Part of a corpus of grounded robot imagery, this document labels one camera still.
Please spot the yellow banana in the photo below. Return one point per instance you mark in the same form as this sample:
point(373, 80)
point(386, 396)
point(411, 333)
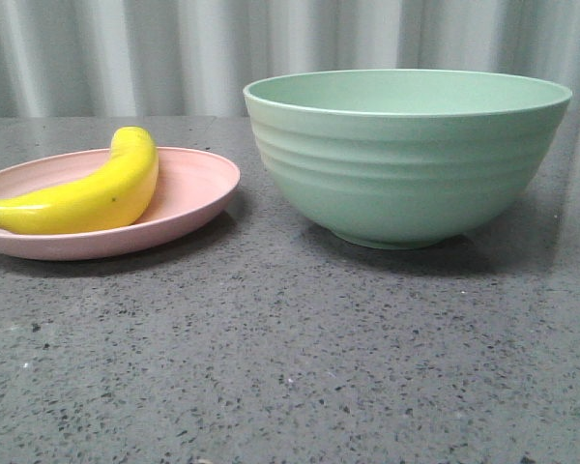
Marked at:
point(114, 195)

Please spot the green ribbed bowl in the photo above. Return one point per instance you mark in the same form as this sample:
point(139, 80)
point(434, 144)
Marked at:
point(403, 158)

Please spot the pink plate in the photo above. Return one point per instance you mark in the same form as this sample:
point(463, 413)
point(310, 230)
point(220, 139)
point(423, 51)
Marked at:
point(193, 188)

